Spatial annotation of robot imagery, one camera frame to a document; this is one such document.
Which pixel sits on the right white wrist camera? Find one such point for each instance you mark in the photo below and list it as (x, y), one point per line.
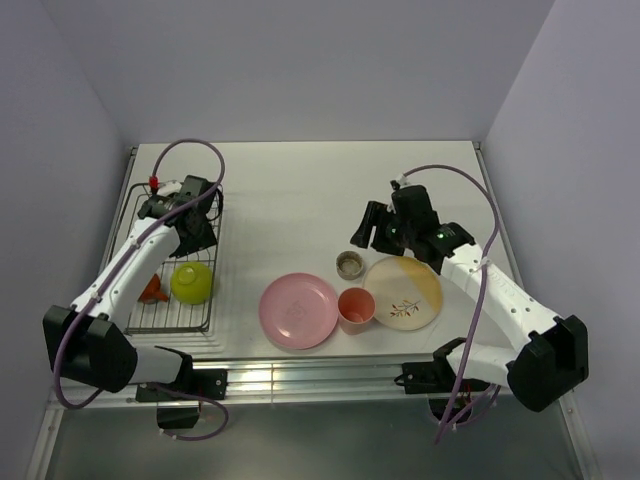
(399, 182)

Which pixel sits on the orange ceramic mug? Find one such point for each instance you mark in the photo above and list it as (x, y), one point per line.
(153, 292)

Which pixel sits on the aluminium table edge rail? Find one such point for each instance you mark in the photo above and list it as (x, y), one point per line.
(314, 379)

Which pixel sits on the pink plastic cup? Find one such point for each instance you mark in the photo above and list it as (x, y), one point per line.
(356, 308)

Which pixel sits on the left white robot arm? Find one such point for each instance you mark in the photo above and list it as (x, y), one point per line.
(86, 341)

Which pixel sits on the speckled ceramic small cup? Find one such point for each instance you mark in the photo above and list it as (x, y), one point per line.
(349, 265)

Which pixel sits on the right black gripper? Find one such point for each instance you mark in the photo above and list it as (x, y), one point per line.
(375, 214)

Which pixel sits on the pink plastic plate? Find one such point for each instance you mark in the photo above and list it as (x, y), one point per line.
(298, 311)

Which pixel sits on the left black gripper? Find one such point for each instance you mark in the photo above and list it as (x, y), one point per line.
(205, 241)

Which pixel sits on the lime green bowl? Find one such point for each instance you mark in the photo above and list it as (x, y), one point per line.
(191, 283)

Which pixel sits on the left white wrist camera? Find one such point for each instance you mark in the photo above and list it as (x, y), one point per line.
(162, 185)

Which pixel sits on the cream floral plate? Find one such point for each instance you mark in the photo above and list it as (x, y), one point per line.
(407, 293)

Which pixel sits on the wire dish rack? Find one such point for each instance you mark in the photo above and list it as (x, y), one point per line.
(171, 317)

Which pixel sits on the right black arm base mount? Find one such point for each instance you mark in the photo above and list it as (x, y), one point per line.
(425, 377)

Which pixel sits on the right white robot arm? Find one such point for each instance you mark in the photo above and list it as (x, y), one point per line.
(548, 354)

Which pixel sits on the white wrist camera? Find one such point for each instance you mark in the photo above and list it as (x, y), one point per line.
(162, 185)
(399, 182)

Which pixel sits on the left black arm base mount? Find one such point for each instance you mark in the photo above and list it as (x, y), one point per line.
(180, 402)

